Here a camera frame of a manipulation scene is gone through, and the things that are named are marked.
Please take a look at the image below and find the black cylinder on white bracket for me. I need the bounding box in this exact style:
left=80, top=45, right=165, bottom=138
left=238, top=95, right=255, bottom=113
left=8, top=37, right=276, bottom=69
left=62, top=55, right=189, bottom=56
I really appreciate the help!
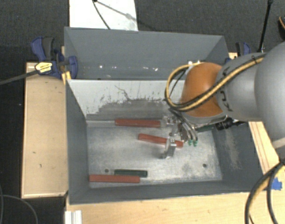
left=214, top=119, right=248, bottom=132

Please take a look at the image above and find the red-brown flat block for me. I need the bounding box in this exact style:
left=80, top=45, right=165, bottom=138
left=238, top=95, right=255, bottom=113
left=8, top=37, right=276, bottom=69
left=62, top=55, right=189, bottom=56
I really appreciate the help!
left=137, top=133, right=185, bottom=148
left=89, top=174, right=141, bottom=184
left=114, top=118, right=162, bottom=128

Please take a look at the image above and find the pale wood board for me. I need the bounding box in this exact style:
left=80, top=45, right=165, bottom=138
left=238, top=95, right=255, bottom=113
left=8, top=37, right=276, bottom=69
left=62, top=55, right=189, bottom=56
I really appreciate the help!
left=21, top=61, right=70, bottom=199

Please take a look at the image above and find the dark green flat block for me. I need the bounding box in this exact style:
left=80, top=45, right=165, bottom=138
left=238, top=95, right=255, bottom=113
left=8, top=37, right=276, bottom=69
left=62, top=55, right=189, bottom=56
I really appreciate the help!
left=113, top=168, right=148, bottom=179

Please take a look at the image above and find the grey metal bin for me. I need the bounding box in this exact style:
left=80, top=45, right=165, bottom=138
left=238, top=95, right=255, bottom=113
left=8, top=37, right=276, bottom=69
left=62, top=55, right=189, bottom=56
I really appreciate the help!
left=63, top=26, right=265, bottom=205

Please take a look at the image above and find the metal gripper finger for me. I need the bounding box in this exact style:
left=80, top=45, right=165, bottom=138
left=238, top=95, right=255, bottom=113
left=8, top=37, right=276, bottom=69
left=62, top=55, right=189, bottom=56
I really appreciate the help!
left=161, top=115, right=176, bottom=129
left=164, top=137, right=177, bottom=160

